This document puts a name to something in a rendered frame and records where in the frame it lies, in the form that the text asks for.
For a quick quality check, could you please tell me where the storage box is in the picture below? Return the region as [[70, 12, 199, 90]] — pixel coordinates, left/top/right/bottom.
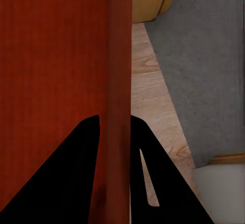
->
[[0, 0, 133, 224]]

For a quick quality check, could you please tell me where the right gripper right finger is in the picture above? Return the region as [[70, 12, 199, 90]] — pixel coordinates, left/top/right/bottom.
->
[[130, 115, 214, 224]]

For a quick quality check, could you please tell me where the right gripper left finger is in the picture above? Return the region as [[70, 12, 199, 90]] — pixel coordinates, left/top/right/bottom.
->
[[0, 115, 100, 224]]

